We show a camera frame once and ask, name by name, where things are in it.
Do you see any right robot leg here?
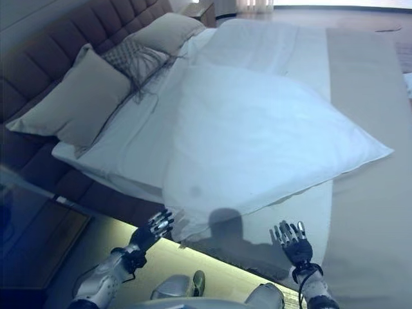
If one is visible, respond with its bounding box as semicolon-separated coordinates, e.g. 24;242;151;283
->
246;283;286;309

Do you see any silver metal bar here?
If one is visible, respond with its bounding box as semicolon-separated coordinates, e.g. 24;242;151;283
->
0;165;69;204

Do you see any wooden nightstand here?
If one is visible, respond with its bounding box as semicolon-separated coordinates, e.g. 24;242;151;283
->
178;1;216;28

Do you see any white duvet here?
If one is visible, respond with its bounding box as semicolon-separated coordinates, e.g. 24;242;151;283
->
162;21;395;243

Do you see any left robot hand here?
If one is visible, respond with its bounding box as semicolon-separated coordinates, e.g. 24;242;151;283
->
129;208;176;252

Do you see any woven fringed cushion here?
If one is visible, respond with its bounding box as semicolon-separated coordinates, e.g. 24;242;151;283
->
101;40;181;104

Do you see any beige pillow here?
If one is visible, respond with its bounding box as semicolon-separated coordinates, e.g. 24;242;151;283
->
5;43;131;158
130;12;207;55

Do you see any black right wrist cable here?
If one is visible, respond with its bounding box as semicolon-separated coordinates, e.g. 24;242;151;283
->
296;267;306;309

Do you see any sheer curtain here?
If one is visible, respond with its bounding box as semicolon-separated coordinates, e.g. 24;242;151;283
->
234;0;274;9

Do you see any white bed sheet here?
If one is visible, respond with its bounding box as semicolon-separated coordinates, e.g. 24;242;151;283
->
51;28;213;200

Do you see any beige bed runner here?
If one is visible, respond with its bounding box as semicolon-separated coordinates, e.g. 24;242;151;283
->
321;27;412;309

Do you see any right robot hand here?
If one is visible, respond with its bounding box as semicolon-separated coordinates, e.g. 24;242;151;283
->
268;220;314;267

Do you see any wooden bedside table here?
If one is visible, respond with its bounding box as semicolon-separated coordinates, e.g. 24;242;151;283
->
0;165;94;290

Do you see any brown tufted headboard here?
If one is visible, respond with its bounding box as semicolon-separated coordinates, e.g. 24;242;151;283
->
0;0;171;123

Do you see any brown upholstered bed frame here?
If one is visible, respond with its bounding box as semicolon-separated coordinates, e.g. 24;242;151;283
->
0;122;168;223

